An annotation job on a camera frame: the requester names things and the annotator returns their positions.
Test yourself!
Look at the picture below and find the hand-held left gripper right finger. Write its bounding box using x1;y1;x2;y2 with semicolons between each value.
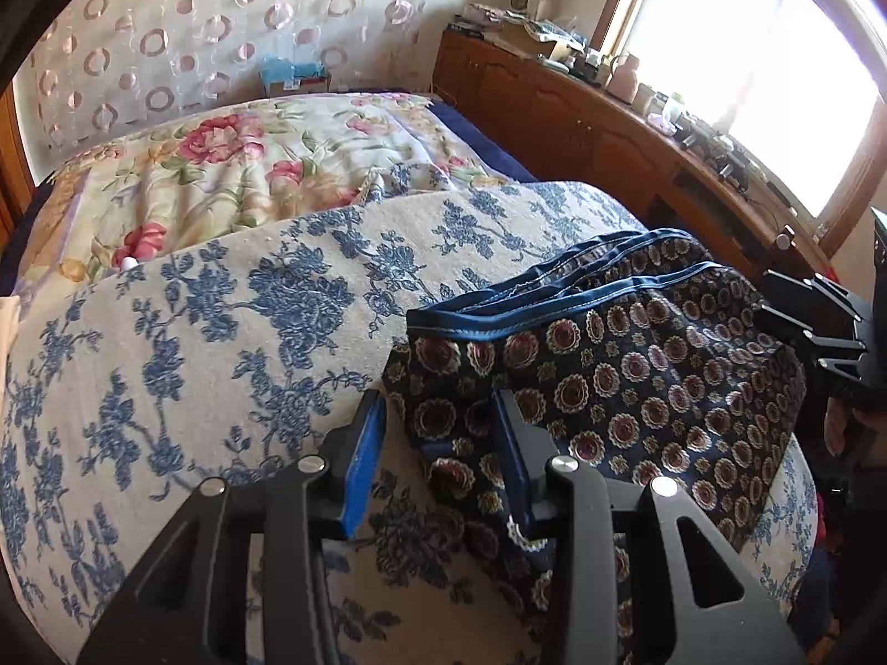
492;389;808;665

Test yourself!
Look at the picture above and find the dark medallion print garment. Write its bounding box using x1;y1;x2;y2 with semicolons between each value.
381;227;808;665

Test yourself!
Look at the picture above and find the navy bed sheet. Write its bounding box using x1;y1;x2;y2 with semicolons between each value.
430;100;542;185

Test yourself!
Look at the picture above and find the wooden wardrobe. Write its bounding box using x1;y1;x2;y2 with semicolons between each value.
0;83;35;223

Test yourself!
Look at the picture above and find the bright window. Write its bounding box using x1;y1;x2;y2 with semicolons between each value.
596;0;887;257

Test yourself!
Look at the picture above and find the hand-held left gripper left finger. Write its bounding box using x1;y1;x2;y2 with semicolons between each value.
76;388;388;665

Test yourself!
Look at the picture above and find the wooden sideboard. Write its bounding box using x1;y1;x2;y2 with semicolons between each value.
433;28;853;278

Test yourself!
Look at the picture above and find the clutter of small household things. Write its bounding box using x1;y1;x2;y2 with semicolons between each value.
447;0;819;223

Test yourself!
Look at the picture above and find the blue tissue box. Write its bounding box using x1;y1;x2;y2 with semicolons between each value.
259;59;330;94

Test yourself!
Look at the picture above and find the pink jug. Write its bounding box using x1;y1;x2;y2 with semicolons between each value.
610;54;642;101

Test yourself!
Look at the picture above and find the blue floral blanket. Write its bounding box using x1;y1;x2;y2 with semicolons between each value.
0;180;819;665

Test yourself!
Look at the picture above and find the pink floral bedspread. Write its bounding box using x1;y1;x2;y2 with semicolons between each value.
14;91;514;285

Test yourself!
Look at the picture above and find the circle pattern curtain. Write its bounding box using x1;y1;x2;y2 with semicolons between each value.
14;0;486;167

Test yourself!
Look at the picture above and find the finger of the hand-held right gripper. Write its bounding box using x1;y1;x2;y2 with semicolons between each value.
762;272;874;344
754;311;867;383

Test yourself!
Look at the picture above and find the person's right hand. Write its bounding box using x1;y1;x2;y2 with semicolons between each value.
824;400;861;459

